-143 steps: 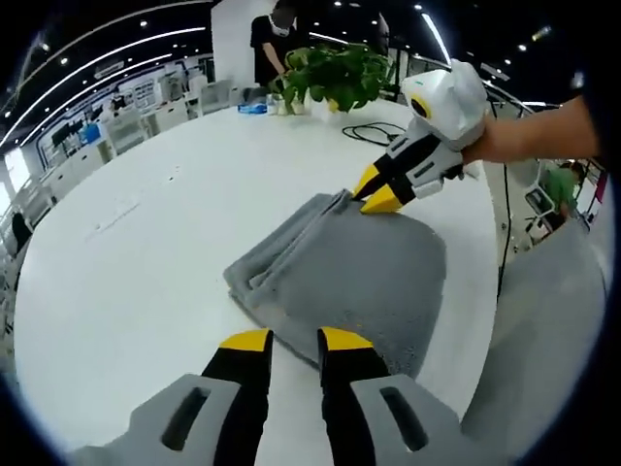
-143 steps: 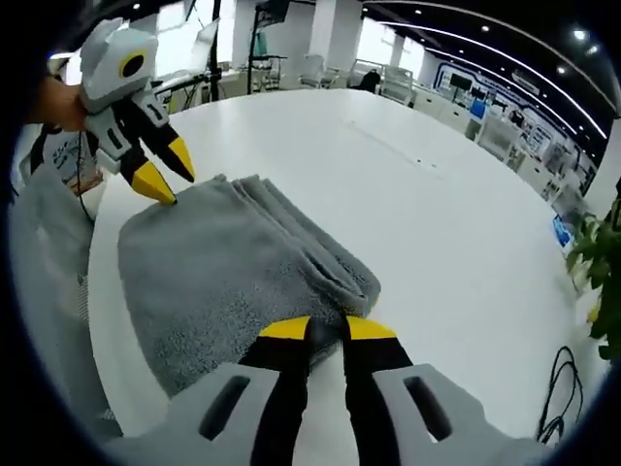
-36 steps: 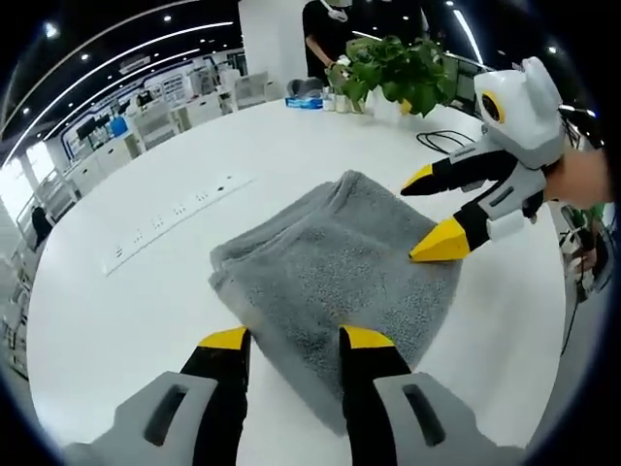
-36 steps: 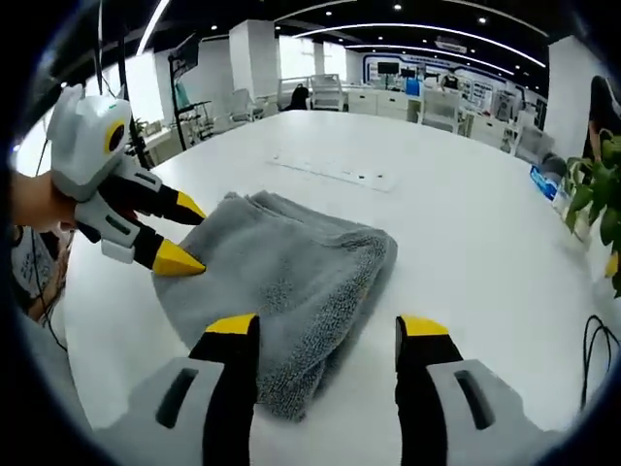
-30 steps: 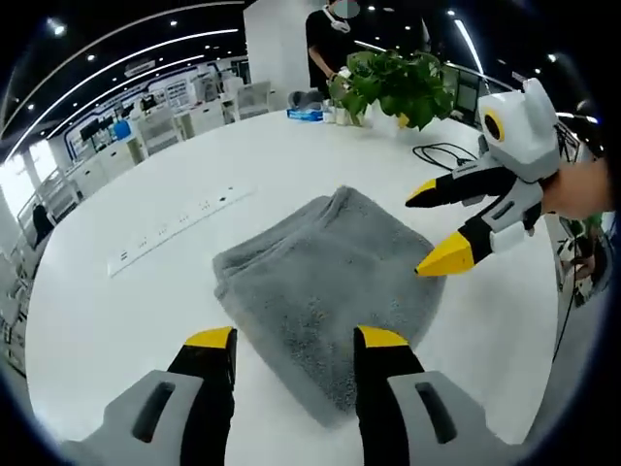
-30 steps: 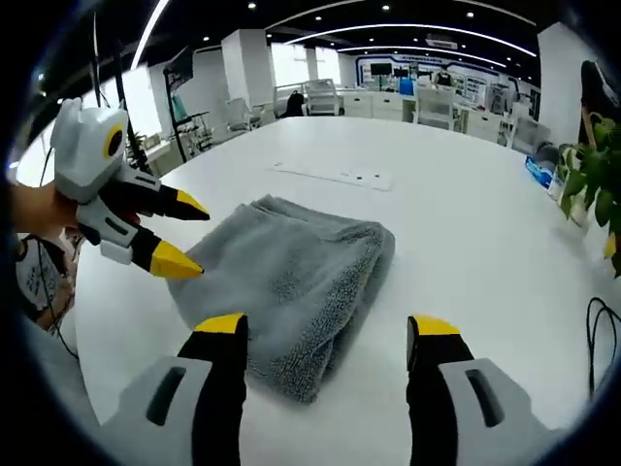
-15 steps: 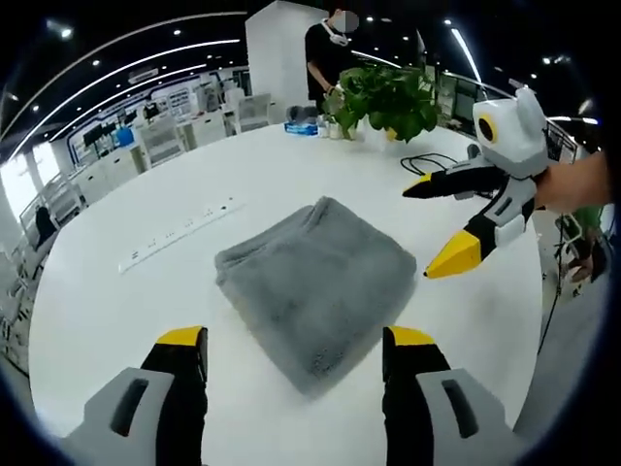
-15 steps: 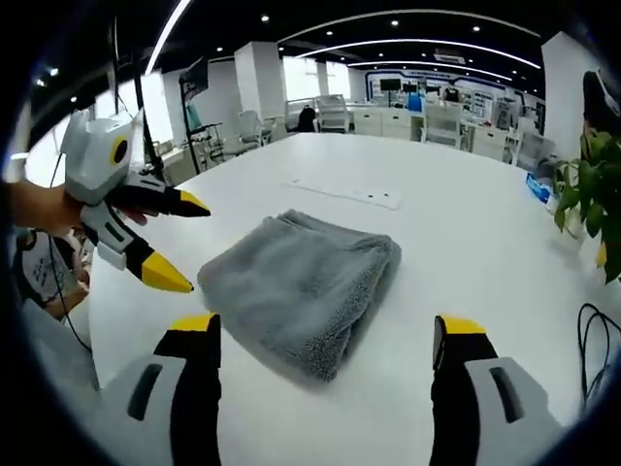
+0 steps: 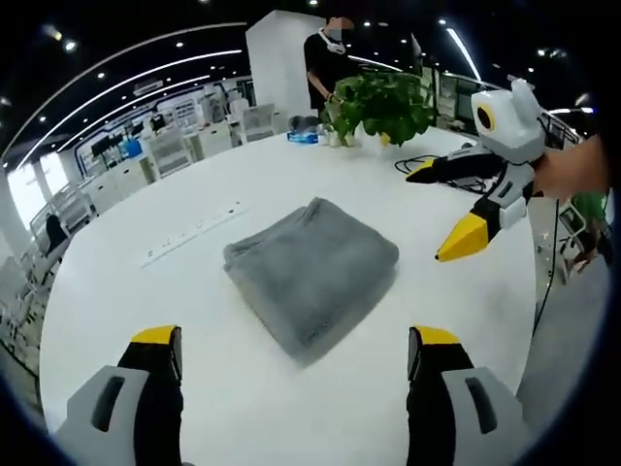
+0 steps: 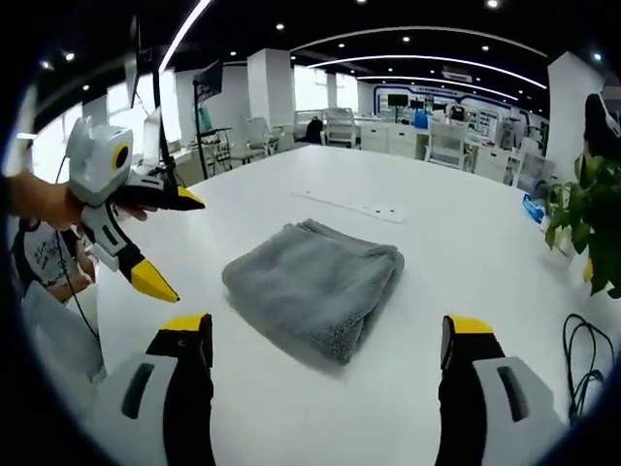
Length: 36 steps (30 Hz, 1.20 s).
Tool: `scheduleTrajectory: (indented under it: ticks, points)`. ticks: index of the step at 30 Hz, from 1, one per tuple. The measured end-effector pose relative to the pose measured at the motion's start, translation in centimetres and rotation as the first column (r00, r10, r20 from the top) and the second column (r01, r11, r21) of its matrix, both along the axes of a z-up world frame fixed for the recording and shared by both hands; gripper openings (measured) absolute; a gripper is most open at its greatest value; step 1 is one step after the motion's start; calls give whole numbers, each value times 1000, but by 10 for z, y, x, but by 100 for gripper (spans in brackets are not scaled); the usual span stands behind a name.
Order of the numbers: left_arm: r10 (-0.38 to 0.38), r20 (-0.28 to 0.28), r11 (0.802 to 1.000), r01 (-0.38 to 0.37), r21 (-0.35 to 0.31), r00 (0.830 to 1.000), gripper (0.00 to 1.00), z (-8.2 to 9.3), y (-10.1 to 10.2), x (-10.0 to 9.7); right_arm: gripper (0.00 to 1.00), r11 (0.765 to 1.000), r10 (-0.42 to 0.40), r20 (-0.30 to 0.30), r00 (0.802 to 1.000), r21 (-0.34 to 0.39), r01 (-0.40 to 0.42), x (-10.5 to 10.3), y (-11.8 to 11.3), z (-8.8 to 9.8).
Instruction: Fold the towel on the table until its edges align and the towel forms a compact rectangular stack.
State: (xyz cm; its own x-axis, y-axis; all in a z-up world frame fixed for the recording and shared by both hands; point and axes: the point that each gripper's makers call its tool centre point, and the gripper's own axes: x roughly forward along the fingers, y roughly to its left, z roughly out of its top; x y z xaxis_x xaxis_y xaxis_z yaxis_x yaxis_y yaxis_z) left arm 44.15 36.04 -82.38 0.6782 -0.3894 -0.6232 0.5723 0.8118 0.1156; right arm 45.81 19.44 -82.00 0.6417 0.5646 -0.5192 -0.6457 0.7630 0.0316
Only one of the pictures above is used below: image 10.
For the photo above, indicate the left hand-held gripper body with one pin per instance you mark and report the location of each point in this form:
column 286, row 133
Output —
column 92, row 165

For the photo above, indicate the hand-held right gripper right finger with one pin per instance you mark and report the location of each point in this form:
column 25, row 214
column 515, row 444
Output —
column 495, row 412

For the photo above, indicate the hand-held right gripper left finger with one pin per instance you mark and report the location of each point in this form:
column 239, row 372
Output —
column 145, row 408

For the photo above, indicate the grey towel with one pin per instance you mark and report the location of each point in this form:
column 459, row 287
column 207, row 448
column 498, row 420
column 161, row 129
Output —
column 310, row 286

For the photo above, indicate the person's left hand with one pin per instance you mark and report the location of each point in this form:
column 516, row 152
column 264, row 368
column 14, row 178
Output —
column 63, row 209

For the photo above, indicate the black tripod with monitor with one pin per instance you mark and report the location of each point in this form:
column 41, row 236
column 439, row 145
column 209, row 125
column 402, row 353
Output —
column 162, row 145

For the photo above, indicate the white monitor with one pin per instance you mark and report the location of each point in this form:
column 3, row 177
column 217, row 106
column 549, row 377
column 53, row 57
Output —
column 153, row 138

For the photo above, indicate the white office chair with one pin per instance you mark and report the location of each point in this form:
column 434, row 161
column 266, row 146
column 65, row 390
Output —
column 262, row 136
column 536, row 165
column 447, row 144
column 339, row 127

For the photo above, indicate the black screen on stand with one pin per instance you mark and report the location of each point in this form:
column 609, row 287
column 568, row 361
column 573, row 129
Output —
column 209, row 80

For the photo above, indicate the white table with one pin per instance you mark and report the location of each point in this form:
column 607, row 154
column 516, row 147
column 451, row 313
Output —
column 320, row 412

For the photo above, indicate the black bag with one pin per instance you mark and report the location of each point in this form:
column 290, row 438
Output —
column 315, row 131

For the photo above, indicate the white built-in power strip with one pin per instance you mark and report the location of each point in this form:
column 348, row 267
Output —
column 349, row 206

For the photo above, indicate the blue packet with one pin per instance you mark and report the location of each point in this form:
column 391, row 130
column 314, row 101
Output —
column 533, row 208

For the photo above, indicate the green potted plant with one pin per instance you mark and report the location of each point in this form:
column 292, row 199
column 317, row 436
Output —
column 597, row 213

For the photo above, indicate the blue storage bin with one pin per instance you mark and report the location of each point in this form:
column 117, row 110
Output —
column 420, row 120

